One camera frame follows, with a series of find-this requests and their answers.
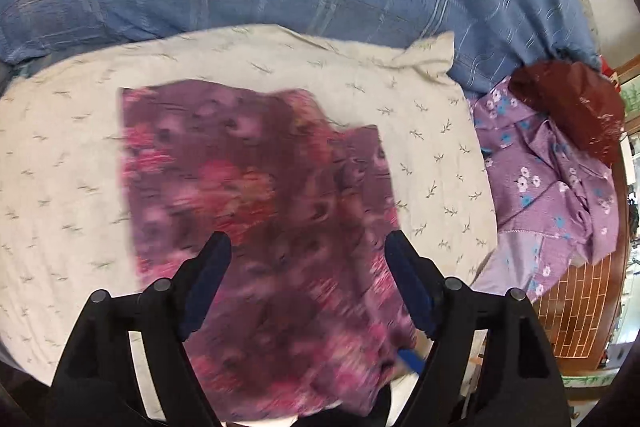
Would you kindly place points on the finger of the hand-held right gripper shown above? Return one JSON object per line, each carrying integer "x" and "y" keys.
{"x": 411, "y": 361}

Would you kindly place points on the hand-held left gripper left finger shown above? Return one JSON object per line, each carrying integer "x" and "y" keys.
{"x": 205, "y": 292}

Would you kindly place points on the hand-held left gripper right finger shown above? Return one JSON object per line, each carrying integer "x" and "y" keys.
{"x": 412, "y": 292}

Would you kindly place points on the purple pink floral garment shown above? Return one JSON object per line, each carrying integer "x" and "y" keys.
{"x": 260, "y": 207}

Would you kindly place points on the lilac flower-print garment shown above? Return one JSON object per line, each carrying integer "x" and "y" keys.
{"x": 545, "y": 192}

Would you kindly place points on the brown woven mat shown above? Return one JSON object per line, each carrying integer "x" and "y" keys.
{"x": 582, "y": 307}

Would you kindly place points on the cream leaf-print pillow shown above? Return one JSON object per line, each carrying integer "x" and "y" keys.
{"x": 65, "y": 187}

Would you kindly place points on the dark red cloth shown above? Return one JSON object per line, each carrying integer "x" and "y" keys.
{"x": 575, "y": 107}

